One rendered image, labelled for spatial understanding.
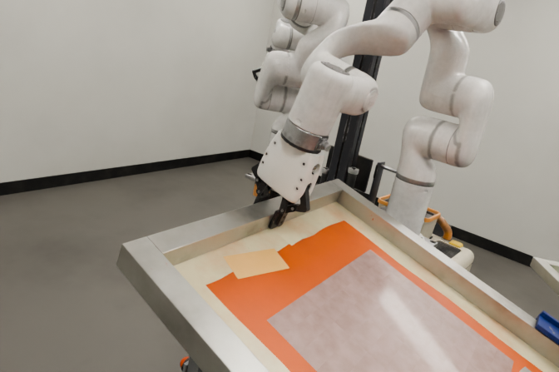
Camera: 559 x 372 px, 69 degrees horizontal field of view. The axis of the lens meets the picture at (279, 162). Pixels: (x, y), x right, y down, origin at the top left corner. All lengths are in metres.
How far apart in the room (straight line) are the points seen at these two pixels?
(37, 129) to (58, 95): 0.33
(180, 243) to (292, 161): 0.23
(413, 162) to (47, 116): 3.38
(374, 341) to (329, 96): 0.37
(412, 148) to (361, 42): 0.33
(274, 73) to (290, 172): 0.50
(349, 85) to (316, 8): 0.48
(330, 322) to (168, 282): 0.25
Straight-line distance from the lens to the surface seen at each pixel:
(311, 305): 0.65
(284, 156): 0.69
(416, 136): 1.01
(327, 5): 1.10
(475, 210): 4.57
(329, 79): 0.63
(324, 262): 0.75
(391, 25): 0.78
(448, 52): 0.99
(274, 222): 0.74
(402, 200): 1.04
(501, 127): 4.42
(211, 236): 0.63
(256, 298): 0.61
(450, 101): 0.97
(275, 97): 1.21
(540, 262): 1.74
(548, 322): 0.95
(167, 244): 0.59
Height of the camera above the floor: 1.54
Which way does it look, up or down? 15 degrees down
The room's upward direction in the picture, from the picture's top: 11 degrees clockwise
